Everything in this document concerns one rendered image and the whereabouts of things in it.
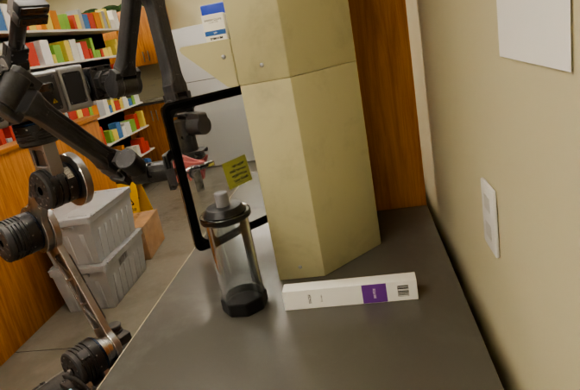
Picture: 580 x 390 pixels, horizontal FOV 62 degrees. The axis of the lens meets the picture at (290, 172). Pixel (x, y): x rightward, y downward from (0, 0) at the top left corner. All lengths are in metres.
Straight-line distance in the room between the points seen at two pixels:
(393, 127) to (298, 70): 0.47
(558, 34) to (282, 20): 0.63
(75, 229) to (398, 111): 2.35
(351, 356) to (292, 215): 0.36
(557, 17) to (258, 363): 0.72
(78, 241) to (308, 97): 2.46
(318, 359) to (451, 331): 0.24
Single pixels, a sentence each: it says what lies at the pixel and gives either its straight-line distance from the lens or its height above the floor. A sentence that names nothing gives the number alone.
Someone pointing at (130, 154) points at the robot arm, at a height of 1.27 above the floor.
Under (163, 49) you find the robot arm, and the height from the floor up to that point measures 1.52.
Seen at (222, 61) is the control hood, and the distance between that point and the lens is 1.05.
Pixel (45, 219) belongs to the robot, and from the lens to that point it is 2.28.
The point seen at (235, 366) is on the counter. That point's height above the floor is 0.94.
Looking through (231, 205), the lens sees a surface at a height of 1.18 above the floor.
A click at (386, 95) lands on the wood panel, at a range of 1.40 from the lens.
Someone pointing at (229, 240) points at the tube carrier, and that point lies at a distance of 1.00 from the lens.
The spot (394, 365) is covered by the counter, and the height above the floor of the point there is 0.94.
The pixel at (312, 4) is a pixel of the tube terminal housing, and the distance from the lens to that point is 1.08.
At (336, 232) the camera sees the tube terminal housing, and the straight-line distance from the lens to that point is 1.15.
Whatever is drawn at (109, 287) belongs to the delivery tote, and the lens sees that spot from 3.37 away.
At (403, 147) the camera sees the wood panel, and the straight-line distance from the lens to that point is 1.43.
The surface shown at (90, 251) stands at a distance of 3.31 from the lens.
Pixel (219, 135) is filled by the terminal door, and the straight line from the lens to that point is 1.28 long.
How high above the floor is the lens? 1.50
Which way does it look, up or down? 16 degrees down
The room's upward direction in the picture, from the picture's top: 10 degrees counter-clockwise
